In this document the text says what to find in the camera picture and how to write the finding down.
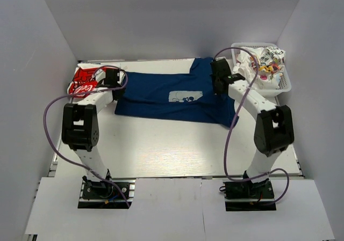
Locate blue t-shirt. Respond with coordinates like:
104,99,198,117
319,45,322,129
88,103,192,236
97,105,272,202
114,57,235,127

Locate white printed t-shirt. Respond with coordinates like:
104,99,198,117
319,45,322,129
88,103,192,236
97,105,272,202
232,46,285,90

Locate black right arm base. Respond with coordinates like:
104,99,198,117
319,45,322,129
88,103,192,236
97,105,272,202
219,179,276,211

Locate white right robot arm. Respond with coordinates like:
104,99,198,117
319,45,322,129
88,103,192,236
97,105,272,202
210,59,295,184

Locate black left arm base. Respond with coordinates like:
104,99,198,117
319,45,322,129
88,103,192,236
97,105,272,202
77,176,135,209

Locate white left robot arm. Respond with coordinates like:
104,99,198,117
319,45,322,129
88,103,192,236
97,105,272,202
62,65,127,182

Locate red and white folded t-shirt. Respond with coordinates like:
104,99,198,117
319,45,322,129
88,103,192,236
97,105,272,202
67,63,128,102

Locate white plastic basket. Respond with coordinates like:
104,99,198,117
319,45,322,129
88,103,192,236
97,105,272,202
232,42,291,97

